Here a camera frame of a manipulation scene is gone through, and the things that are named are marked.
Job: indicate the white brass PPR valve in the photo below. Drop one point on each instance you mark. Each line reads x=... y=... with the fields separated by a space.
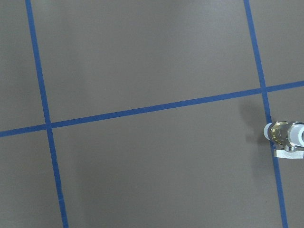
x=287 y=139

